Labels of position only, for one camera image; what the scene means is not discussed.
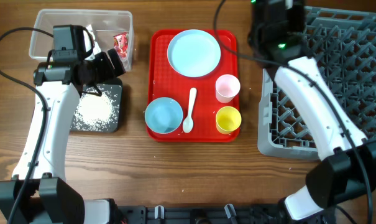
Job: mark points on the clear plastic bin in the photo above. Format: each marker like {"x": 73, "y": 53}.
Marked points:
{"x": 104, "y": 23}

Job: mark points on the light blue plate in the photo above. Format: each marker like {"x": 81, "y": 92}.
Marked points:
{"x": 193, "y": 53}

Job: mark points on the red plastic tray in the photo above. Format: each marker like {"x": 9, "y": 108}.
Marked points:
{"x": 165, "y": 82}

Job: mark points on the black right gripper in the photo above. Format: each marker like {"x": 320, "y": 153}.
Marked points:
{"x": 296, "y": 9}

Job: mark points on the light blue bowl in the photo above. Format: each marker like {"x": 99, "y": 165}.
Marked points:
{"x": 163, "y": 115}

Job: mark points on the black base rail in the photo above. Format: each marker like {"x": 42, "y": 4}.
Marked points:
{"x": 228, "y": 214}

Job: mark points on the yellow plastic cup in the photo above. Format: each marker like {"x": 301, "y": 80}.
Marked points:
{"x": 228, "y": 119}

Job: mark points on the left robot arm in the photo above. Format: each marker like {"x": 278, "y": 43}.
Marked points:
{"x": 37, "y": 191}

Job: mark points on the white napkin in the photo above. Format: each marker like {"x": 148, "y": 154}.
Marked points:
{"x": 90, "y": 31}

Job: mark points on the white rice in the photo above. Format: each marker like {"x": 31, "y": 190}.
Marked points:
{"x": 96, "y": 110}

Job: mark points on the black tray bin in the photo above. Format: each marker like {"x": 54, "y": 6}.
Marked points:
{"x": 107, "y": 105}

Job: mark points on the red snack wrapper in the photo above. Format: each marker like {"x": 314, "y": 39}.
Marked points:
{"x": 121, "y": 44}

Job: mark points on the pink plastic cup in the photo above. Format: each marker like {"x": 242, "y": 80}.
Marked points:
{"x": 227, "y": 87}

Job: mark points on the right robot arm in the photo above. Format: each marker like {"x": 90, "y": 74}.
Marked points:
{"x": 347, "y": 167}

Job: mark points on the grey dishwasher rack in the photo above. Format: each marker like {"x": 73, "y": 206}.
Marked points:
{"x": 344, "y": 45}

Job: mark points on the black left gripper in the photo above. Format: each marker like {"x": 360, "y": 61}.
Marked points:
{"x": 108, "y": 73}

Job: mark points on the white plastic spoon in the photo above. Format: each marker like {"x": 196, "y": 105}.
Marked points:
{"x": 188, "y": 121}

